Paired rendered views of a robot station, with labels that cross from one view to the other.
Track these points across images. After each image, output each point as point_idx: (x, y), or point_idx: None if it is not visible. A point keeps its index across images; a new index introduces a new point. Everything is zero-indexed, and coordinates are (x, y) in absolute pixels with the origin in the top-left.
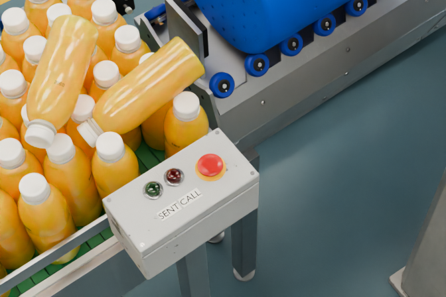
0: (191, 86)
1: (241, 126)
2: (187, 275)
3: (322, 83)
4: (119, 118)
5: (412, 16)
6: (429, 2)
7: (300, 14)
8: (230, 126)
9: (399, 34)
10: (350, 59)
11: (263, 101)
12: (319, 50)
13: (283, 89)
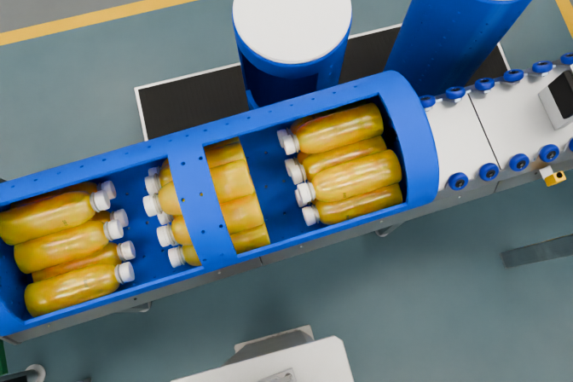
0: None
1: (31, 335)
2: None
3: (112, 312)
4: None
5: (205, 279)
6: (222, 272)
7: (32, 327)
8: (19, 336)
9: (192, 287)
10: (141, 301)
11: (48, 326)
12: None
13: (69, 318)
